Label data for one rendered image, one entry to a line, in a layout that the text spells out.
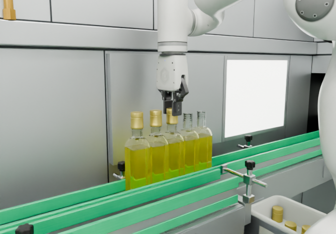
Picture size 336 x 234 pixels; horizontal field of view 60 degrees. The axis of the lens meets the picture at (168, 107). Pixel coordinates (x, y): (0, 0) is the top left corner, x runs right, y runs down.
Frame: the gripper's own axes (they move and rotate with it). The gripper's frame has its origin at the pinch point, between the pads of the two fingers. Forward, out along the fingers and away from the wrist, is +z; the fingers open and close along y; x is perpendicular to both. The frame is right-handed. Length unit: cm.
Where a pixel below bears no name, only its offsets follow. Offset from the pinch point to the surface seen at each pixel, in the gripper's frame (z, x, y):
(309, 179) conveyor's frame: 36, 68, 7
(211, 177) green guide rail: 21.7, 10.3, 6.4
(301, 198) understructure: 63, 102, -14
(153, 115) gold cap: 1.3, -7.2, 1.1
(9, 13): -24.5, -38.7, -12.7
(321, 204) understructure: 62, 101, -3
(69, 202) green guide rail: 21.9, -29.9, -3.6
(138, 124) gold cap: 3.2, -12.3, 1.3
